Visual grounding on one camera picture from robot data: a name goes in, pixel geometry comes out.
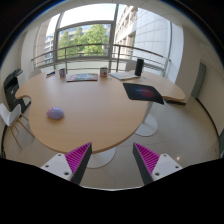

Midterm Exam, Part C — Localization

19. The black office printer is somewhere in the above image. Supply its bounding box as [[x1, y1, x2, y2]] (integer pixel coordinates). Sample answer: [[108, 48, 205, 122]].
[[3, 68, 32, 113]]

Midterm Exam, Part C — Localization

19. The white chair with wooden legs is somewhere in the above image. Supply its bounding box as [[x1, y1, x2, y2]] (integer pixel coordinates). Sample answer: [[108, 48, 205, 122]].
[[0, 102, 34, 149]]

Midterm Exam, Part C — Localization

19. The metal balcony railing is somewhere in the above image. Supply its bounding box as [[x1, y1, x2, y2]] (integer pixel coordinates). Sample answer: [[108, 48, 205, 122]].
[[30, 43, 171, 76]]

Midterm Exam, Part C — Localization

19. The small printed drink can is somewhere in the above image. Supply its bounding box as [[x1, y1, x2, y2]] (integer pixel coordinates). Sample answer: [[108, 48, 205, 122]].
[[58, 68, 67, 80]]

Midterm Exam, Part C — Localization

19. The white chair behind table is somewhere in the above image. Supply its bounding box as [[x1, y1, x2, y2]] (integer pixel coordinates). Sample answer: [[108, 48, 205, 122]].
[[28, 68, 43, 80], [124, 59, 138, 72]]

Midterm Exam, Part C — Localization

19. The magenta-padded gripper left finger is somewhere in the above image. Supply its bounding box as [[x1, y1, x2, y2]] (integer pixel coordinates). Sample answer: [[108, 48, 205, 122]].
[[40, 142, 93, 186]]

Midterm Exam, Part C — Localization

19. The black printed mouse pad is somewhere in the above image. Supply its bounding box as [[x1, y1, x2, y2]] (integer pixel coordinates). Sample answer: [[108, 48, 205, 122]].
[[122, 82, 165, 105]]

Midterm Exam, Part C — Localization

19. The dark red magazine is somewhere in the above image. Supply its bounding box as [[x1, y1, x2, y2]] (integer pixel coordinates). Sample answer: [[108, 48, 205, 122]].
[[65, 73, 99, 83]]

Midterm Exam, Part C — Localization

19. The black cylinder speaker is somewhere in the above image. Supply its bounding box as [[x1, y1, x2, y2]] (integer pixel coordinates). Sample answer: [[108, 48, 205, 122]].
[[134, 58, 145, 77]]

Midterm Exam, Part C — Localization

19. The grey-green door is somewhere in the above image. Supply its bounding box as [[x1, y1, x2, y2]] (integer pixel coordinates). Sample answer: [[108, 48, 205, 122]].
[[191, 62, 207, 99]]

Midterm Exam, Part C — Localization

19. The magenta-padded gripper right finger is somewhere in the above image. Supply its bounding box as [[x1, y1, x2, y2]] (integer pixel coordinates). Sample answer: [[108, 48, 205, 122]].
[[132, 142, 183, 186]]

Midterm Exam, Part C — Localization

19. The lilac and pink computer mouse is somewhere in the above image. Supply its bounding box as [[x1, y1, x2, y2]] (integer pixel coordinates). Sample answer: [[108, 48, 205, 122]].
[[45, 106, 65, 121]]

